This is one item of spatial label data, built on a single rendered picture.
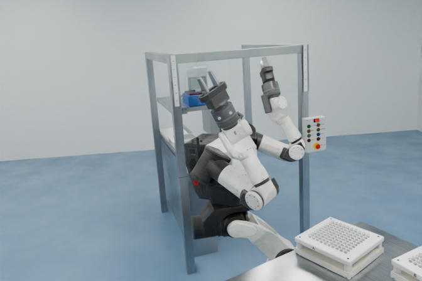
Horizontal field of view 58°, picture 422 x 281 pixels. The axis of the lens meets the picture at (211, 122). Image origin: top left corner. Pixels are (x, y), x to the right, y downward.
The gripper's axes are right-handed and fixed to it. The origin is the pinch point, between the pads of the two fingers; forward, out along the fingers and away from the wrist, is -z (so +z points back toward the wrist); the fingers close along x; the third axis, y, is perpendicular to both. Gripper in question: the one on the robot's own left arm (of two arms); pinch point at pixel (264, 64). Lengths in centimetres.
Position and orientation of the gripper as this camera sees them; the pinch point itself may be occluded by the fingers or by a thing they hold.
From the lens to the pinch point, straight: 206.0
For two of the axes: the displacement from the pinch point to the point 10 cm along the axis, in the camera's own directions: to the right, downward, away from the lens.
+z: 2.2, 9.6, -1.6
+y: -9.7, 2.1, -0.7
